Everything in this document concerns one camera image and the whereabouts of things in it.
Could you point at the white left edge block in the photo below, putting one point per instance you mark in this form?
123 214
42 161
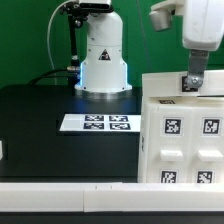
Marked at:
1 150

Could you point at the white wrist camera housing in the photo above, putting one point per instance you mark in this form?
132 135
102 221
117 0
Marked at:
162 13

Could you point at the white front fence bar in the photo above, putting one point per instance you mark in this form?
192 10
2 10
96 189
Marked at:
110 197

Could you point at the white cabinet top block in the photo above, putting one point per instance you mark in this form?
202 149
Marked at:
170 84

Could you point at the white cabinet door panel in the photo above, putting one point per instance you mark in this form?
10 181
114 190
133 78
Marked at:
207 164

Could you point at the white cabinet body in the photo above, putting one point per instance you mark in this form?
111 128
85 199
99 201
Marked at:
152 103

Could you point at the small white cabinet panel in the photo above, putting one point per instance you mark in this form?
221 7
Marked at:
168 150

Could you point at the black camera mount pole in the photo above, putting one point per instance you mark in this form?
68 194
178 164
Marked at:
76 17

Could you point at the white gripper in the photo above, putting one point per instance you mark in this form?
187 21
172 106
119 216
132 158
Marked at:
203 30

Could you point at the flat white base sheet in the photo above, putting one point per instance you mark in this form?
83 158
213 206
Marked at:
100 123

